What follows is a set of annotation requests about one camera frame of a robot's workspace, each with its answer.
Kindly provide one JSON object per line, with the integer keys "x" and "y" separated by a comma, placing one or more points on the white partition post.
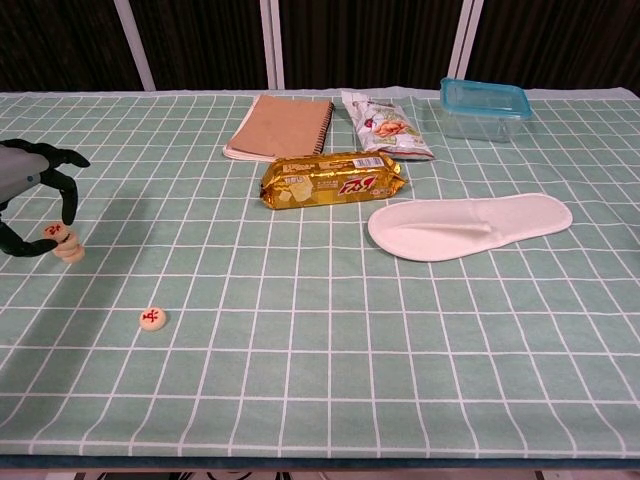
{"x": 272, "y": 45}
{"x": 135, "y": 45}
{"x": 465, "y": 40}

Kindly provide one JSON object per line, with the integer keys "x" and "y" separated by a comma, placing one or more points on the green grid cutting mat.
{"x": 320, "y": 350}

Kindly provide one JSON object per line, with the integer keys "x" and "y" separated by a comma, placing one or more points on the brown spiral notebook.
{"x": 280, "y": 125}

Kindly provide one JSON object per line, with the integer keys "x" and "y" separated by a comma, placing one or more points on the gold biscuit package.
{"x": 325, "y": 185}

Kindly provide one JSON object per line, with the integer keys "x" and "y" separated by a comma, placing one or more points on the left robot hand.
{"x": 20, "y": 170}

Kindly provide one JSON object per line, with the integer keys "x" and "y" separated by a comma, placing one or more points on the white snack bag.
{"x": 390, "y": 130}

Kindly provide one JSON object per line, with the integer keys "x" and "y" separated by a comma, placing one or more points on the white disposable slipper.
{"x": 500, "y": 220}

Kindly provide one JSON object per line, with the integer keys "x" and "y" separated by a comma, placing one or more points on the clear container teal lid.
{"x": 480, "y": 95}

